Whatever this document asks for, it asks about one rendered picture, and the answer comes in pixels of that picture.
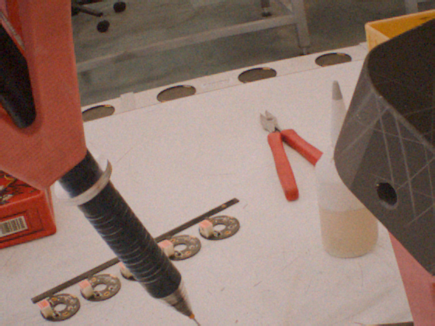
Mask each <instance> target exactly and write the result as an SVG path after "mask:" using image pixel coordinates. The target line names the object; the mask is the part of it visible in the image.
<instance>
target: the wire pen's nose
mask: <svg viewBox="0 0 435 326"><path fill-rule="evenodd" d="M153 299H155V298H153ZM155 300H157V301H158V302H159V303H162V304H164V305H166V306H168V307H171V308H172V309H173V310H176V311H177V312H179V313H181V315H183V316H186V317H189V316H191V315H192V313H193V308H192V306H191V302H190V298H189V296H188V293H187V291H186V286H185V283H184V280H183V277H182V281H181V283H180V285H179V287H178V289H176V290H175V291H174V292H173V293H172V294H170V295H169V296H168V297H163V298H160V299H155Z"/></svg>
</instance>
